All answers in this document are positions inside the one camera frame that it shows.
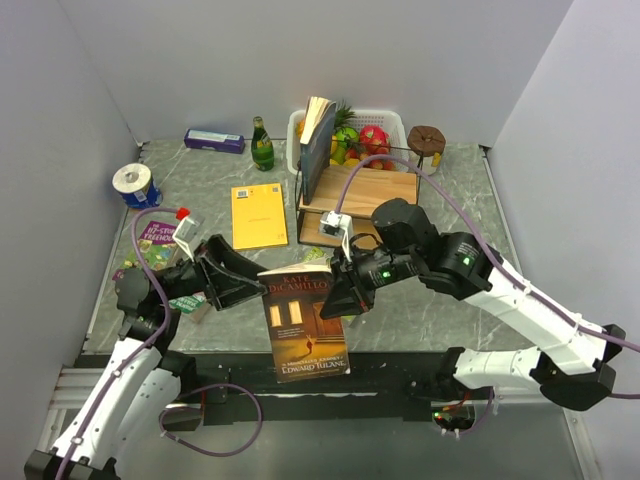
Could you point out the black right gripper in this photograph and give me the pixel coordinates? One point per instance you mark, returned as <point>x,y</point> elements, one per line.
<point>350,295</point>

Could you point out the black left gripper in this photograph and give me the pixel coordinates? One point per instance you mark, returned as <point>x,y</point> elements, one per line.
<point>230,282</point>

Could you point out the green 65-storey treehouse book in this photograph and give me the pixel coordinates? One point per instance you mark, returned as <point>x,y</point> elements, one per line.
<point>318,256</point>

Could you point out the brown Edward Tulane book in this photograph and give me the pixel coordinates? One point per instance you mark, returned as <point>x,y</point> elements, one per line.
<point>304,345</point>

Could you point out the dark blue paperback book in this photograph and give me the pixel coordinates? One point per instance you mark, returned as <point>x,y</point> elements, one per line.
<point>315,143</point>

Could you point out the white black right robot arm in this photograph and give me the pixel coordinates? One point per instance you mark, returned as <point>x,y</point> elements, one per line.
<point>568,361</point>

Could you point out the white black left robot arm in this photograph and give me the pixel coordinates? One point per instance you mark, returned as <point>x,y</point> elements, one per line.
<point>143,375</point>

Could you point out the green 104-storey treehouse book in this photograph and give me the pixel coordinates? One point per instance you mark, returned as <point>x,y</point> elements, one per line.
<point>193,307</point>

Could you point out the yellow book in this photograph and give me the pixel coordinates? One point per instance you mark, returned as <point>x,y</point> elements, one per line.
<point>258,217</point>

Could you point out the wooden two-tier shelf rack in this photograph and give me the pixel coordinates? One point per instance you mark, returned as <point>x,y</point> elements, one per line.
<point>369,189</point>

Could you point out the blue tin can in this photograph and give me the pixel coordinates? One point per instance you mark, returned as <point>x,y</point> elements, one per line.
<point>148,197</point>

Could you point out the green glass bottle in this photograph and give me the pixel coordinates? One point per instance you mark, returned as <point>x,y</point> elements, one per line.
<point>261,146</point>

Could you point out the purple rectangular box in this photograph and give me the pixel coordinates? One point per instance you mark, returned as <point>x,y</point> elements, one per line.
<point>220,142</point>

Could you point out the toy green apple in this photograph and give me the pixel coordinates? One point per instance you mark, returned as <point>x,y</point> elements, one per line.
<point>346,136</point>

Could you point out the toy dragon fruit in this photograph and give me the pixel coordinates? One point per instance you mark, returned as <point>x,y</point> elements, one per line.
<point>373,140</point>

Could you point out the jar with brown lid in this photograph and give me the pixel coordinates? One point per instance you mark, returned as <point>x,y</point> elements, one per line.
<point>427,145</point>

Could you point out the toy pineapple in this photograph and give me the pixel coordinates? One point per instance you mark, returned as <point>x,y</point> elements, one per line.
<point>343,115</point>

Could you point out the white plastic fruit basket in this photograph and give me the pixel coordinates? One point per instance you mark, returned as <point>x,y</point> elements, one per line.
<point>389,121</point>

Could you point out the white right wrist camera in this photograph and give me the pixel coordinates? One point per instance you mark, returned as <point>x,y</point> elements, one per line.
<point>338,225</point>

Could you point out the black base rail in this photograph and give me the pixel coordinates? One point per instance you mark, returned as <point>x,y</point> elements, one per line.
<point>235,387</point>

